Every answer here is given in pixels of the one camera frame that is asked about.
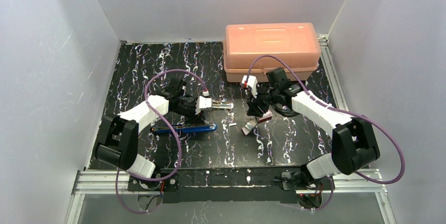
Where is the red staples box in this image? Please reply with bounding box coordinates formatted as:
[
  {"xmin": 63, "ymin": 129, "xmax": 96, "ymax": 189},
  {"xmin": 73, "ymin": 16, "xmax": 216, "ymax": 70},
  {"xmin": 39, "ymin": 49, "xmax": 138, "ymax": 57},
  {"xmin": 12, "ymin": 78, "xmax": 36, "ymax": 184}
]
[{"xmin": 257, "ymin": 110, "xmax": 273, "ymax": 123}]

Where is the cardboard staples tray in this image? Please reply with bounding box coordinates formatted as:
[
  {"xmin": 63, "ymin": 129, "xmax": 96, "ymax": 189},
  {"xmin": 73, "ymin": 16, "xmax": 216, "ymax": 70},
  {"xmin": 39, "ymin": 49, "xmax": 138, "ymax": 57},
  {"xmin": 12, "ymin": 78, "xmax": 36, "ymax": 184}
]
[{"xmin": 241, "ymin": 120, "xmax": 258, "ymax": 136}]

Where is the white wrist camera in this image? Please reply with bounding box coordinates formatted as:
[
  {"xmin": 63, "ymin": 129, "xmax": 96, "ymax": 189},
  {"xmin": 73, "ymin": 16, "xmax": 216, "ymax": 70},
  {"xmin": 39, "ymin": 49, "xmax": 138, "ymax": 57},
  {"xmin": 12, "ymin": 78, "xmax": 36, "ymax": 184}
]
[
  {"xmin": 195, "ymin": 96, "xmax": 212, "ymax": 115},
  {"xmin": 241, "ymin": 75, "xmax": 258, "ymax": 98}
]

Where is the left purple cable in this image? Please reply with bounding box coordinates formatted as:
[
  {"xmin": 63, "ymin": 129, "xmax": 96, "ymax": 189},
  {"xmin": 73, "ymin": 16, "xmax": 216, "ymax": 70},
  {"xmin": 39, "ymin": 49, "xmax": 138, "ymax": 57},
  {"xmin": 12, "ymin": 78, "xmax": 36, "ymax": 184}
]
[{"xmin": 115, "ymin": 69, "xmax": 210, "ymax": 215}]

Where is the purple cable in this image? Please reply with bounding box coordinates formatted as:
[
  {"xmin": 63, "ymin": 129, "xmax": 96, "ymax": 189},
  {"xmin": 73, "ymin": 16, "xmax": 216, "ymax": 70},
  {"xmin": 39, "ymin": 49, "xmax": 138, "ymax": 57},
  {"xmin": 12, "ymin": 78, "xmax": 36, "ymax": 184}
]
[
  {"xmin": 246, "ymin": 55, "xmax": 406, "ymax": 212},
  {"xmin": 115, "ymin": 69, "xmax": 210, "ymax": 215}
]

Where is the blue stapler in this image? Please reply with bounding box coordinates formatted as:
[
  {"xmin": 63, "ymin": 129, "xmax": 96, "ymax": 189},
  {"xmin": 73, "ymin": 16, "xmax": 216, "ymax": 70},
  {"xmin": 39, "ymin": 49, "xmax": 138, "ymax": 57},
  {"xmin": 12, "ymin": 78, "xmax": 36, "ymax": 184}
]
[{"xmin": 150, "ymin": 123, "xmax": 217, "ymax": 134}]

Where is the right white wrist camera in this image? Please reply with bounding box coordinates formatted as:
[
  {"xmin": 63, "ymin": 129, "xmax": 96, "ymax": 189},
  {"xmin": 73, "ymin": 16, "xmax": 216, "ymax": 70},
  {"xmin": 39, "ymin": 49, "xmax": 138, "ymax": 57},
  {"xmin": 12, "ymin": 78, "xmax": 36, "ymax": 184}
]
[{"xmin": 241, "ymin": 75, "xmax": 258, "ymax": 98}]

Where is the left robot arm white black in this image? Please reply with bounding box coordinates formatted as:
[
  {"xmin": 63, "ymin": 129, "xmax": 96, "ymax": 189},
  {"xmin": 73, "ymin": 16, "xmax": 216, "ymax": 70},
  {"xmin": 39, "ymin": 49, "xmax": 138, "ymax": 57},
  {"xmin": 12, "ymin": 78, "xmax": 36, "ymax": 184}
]
[{"xmin": 93, "ymin": 78, "xmax": 212, "ymax": 181}]

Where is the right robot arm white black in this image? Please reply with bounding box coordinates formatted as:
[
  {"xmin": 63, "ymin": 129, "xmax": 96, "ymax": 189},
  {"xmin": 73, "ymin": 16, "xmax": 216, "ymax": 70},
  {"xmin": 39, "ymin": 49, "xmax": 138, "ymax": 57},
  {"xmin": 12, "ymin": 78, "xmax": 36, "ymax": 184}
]
[{"xmin": 241, "ymin": 67, "xmax": 380, "ymax": 184}]

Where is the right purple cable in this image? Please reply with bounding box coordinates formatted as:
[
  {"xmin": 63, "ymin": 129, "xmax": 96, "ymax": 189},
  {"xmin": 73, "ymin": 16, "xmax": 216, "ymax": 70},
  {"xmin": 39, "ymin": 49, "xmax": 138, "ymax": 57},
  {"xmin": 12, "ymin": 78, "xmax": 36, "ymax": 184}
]
[{"xmin": 246, "ymin": 55, "xmax": 406, "ymax": 212}]

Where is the orange plastic toolbox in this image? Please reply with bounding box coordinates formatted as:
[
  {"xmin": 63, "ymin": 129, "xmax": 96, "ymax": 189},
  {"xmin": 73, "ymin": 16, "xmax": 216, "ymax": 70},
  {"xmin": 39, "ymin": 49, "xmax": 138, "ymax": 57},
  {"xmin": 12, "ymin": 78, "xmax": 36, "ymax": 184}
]
[{"xmin": 224, "ymin": 23, "xmax": 321, "ymax": 83}]

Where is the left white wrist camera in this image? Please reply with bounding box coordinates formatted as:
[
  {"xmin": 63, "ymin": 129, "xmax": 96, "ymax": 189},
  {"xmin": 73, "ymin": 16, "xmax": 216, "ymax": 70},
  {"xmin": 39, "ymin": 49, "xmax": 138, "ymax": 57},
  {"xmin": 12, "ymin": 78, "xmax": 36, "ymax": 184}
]
[{"xmin": 195, "ymin": 96, "xmax": 212, "ymax": 115}]

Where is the beige stapler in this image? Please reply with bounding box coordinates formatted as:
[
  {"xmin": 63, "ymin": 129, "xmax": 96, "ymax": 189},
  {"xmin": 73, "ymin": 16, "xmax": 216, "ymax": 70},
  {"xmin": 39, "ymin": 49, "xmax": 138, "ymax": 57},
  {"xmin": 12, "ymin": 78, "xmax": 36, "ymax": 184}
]
[{"xmin": 211, "ymin": 100, "xmax": 234, "ymax": 110}]

